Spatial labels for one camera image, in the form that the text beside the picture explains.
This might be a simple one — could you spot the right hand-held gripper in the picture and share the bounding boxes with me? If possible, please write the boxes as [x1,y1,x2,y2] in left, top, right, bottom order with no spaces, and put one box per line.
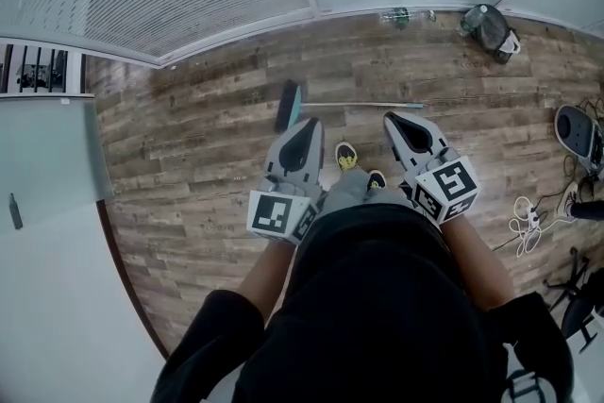
[382,110,482,226]

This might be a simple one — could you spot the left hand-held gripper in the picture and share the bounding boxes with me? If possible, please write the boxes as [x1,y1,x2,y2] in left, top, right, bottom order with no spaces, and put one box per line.
[246,117,327,246]

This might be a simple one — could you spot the teal black-bristled broom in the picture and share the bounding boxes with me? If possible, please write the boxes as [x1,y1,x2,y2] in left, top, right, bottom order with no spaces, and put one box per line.
[274,79,427,134]

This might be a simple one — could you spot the person's left forearm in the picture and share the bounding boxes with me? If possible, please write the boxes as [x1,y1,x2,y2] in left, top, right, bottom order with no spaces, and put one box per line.
[234,221,310,337]

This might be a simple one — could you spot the person's right forearm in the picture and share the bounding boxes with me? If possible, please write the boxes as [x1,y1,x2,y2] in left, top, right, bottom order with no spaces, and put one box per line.
[438,212,517,313]

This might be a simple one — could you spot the person's left sneaker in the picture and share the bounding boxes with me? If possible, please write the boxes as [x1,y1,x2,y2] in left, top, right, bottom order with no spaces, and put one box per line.
[334,141,361,175]

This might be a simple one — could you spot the person's sneaker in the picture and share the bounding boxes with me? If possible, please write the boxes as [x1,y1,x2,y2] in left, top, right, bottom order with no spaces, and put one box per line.
[334,141,361,175]
[366,169,389,191]

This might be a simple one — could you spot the person's right sneaker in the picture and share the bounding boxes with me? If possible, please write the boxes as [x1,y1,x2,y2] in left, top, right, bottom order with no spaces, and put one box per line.
[366,169,389,191]

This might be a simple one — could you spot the person's jeans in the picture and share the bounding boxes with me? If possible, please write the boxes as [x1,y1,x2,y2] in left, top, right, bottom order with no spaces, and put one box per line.
[322,168,412,216]

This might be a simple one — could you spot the clear bottle green label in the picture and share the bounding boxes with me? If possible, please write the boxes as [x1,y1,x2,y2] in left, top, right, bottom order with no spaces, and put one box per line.
[377,7,410,30]

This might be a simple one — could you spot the green plastic bottle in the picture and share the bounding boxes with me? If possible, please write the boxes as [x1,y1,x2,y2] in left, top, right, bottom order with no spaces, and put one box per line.
[460,4,493,38]

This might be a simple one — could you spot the black bag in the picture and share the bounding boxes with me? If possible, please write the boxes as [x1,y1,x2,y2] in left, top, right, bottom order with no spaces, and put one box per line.
[460,3,523,65]

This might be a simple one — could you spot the white item in bag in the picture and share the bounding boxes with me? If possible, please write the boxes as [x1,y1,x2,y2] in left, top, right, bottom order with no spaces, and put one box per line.
[497,28,523,59]

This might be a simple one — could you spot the person's black shirt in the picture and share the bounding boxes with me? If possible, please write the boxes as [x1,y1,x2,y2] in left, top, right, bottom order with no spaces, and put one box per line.
[150,202,578,403]

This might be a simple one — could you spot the gray round device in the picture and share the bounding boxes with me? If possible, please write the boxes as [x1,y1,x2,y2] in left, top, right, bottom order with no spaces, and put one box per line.
[553,104,603,168]

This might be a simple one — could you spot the black office chair base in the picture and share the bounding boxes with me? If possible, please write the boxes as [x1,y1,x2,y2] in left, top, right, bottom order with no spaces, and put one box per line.
[542,246,604,356]

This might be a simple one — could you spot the white power strip with cable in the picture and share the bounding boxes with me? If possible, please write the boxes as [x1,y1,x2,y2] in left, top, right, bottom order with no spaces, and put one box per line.
[508,194,550,259]

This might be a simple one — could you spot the black frame furniture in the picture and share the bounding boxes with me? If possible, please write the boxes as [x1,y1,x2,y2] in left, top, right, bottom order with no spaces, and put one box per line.
[0,42,89,95]

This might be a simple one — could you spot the door handle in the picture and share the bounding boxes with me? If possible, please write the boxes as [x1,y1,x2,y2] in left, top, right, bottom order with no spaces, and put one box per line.
[8,192,25,231]

